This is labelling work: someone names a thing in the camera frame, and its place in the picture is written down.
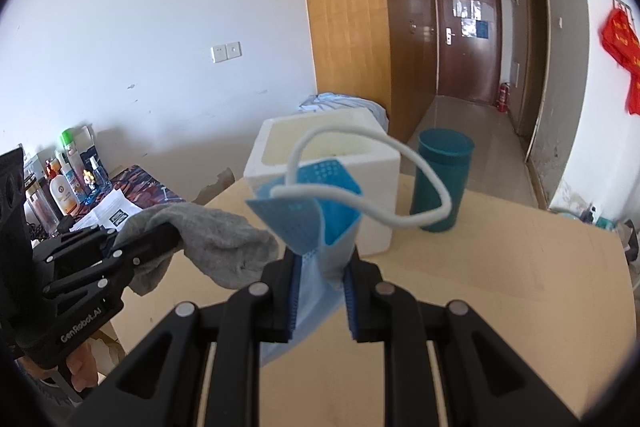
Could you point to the white orange label pump bottle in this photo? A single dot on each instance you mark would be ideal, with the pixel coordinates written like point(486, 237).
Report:
point(62, 198)

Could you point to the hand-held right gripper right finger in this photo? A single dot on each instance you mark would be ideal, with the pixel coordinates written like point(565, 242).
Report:
point(352, 304)

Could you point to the white foam box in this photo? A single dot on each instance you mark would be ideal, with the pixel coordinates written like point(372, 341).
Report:
point(375, 172)

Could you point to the clear plastic bottle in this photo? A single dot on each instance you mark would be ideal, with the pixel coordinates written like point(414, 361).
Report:
point(42, 209)

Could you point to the brown entrance door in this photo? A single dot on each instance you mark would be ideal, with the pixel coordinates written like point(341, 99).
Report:
point(465, 72)

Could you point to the red cloth bags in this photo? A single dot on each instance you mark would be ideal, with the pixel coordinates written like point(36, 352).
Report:
point(622, 47)

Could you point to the floral printed cloth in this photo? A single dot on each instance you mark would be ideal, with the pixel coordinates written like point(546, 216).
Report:
point(150, 187)

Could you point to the white paper leaflet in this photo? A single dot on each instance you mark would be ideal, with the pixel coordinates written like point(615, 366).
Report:
point(110, 212)

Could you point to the door notice sheets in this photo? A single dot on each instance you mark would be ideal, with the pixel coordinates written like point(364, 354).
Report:
point(472, 19)

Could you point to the wall hook rack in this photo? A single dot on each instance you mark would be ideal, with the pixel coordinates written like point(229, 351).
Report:
point(622, 3)

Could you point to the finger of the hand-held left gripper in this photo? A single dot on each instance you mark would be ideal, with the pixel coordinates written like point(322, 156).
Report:
point(150, 244)

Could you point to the grey sock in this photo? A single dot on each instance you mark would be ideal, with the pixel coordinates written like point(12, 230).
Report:
point(215, 232)

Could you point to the blue glass bottle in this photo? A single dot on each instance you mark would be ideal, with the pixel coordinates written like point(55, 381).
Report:
point(100, 182)

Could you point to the floor clutter pile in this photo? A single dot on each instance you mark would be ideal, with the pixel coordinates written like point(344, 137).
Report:
point(607, 227)

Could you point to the white double wall socket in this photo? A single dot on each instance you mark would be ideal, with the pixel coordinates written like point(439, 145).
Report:
point(225, 52)

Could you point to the blue face mask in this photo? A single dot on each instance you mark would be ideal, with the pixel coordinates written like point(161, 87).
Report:
point(300, 217)

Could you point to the teal cup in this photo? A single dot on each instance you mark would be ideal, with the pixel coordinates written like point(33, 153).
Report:
point(452, 157)

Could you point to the green capped spray can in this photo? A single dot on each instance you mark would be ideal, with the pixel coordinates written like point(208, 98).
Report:
point(71, 147)

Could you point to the dark blue carton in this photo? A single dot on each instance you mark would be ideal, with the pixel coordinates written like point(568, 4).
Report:
point(92, 149)

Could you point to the brown side door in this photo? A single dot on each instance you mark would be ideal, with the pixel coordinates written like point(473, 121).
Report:
point(535, 57)

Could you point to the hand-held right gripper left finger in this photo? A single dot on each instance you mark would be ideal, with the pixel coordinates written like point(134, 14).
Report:
point(295, 299)

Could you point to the red fire extinguisher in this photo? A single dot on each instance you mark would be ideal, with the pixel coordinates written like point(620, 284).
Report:
point(502, 99)

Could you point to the wooden wardrobe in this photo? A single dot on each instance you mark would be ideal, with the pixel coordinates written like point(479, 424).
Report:
point(345, 32)

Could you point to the light blue cloth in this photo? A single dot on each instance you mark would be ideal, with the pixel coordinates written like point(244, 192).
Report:
point(325, 102)

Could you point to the person's left hand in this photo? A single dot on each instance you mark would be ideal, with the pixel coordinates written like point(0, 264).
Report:
point(82, 369)

